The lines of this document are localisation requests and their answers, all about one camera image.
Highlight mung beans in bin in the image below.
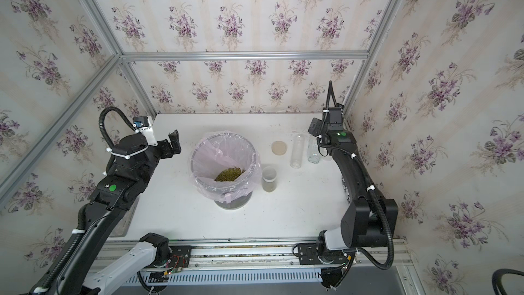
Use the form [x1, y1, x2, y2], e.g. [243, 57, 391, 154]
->
[214, 167, 245, 182]

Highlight jar with beige lid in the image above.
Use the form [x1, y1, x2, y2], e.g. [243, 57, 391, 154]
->
[306, 137, 321, 164]

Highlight mesh bin with plastic bag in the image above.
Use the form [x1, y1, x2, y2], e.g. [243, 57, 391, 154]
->
[189, 131, 262, 210]

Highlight beige jar lid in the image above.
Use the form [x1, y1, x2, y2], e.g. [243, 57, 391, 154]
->
[271, 141, 287, 156]

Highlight aluminium frame post right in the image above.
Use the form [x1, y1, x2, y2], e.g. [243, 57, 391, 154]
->
[344, 0, 403, 117]

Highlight grey sponge pad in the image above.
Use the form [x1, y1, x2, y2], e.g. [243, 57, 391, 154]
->
[109, 198, 139, 238]

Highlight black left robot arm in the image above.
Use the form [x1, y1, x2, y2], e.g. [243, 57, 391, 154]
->
[30, 131, 181, 294]

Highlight aluminium frame post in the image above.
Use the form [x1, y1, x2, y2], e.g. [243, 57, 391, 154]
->
[344, 0, 403, 117]
[79, 0, 157, 117]

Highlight clear jar with mung beans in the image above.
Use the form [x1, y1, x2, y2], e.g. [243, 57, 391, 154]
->
[290, 134, 306, 169]

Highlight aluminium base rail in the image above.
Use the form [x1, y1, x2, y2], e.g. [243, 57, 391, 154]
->
[87, 236, 412, 288]

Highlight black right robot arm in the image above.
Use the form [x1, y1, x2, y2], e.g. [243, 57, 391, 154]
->
[308, 106, 398, 270]

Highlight aluminium frame crossbar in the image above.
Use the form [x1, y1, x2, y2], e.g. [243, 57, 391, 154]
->
[120, 50, 369, 62]

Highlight aluminium frame post left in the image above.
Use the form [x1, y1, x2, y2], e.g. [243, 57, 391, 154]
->
[79, 0, 157, 117]

